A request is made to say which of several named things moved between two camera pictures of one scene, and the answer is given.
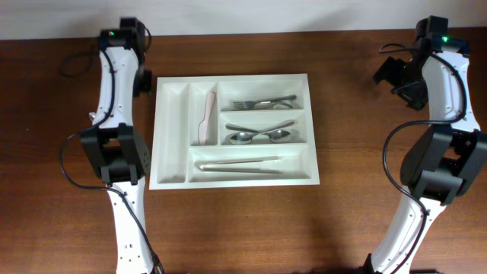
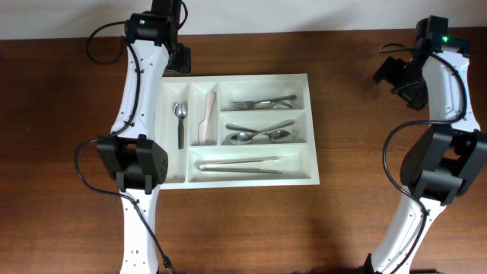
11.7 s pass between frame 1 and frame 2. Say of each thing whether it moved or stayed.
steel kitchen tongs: stayed
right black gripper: stayed
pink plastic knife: stayed
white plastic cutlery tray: stayed
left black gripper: moved
